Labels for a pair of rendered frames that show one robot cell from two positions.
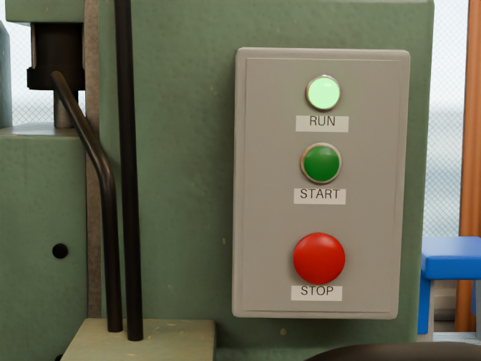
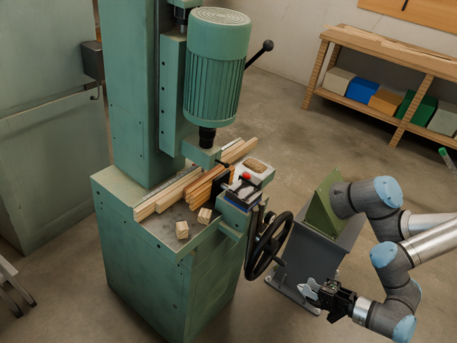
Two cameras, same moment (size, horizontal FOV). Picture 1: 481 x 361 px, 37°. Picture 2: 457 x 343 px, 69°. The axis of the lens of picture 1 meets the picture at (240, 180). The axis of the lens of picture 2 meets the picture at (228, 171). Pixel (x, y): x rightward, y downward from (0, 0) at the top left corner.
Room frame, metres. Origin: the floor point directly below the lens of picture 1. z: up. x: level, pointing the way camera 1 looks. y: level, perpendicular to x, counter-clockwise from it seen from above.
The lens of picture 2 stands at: (1.35, 0.87, 1.75)
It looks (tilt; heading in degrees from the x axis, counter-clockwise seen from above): 39 degrees down; 212
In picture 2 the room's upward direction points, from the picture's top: 10 degrees clockwise
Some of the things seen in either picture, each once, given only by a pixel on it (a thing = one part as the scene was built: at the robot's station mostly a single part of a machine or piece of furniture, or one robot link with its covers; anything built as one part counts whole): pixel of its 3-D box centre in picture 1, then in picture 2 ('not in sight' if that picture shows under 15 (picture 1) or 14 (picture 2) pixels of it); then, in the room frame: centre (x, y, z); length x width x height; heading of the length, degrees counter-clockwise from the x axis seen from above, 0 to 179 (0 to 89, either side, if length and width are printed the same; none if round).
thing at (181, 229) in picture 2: not in sight; (181, 230); (0.82, 0.40, 0.92); 0.04 x 0.03 x 0.04; 58
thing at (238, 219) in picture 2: not in sight; (241, 205); (0.59, 0.47, 0.92); 0.15 x 0.13 x 0.09; 1
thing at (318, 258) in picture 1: (318, 258); not in sight; (0.41, -0.05, 1.36); 0.03 x 0.01 x 0.03; 91
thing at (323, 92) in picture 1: (323, 93); not in sight; (0.41, -0.05, 1.46); 0.02 x 0.01 x 0.02; 91
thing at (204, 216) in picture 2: not in sight; (204, 216); (0.72, 0.41, 0.92); 0.04 x 0.04 x 0.03; 25
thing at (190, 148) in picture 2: not in sight; (200, 152); (0.58, 0.26, 1.03); 0.14 x 0.07 x 0.09; 91
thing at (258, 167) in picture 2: not in sight; (255, 163); (0.34, 0.36, 0.91); 0.10 x 0.07 x 0.02; 91
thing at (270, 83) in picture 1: (314, 180); not in sight; (0.45, -0.05, 1.40); 0.10 x 0.06 x 0.16; 91
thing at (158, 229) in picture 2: not in sight; (221, 201); (0.59, 0.38, 0.87); 0.61 x 0.30 x 0.06; 1
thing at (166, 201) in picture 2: not in sight; (213, 169); (0.51, 0.28, 0.92); 0.60 x 0.02 x 0.04; 1
